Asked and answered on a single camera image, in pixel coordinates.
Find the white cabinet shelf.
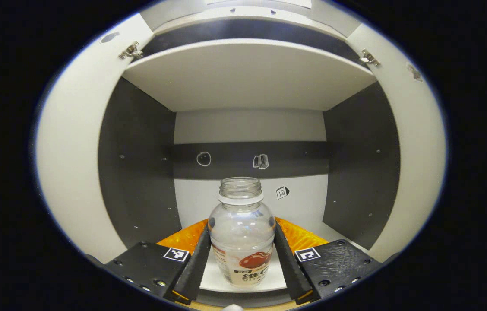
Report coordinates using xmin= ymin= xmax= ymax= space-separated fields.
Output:
xmin=122 ymin=38 xmax=377 ymax=113

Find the white and grey cabinet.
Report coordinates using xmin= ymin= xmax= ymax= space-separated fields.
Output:
xmin=98 ymin=0 xmax=401 ymax=303

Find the white cabinet door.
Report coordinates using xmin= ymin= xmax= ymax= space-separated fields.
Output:
xmin=345 ymin=22 xmax=447 ymax=263
xmin=35 ymin=15 xmax=155 ymax=264

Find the clear red label bottle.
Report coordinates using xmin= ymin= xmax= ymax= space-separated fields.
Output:
xmin=208 ymin=177 xmax=277 ymax=287

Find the silver door hinge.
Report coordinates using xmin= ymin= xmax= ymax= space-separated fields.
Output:
xmin=359 ymin=48 xmax=381 ymax=67
xmin=118 ymin=41 xmax=144 ymax=60

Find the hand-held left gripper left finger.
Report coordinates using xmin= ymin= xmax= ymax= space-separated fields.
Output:
xmin=103 ymin=219 xmax=212 ymax=305

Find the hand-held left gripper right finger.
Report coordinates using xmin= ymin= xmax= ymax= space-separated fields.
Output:
xmin=273 ymin=217 xmax=386 ymax=305

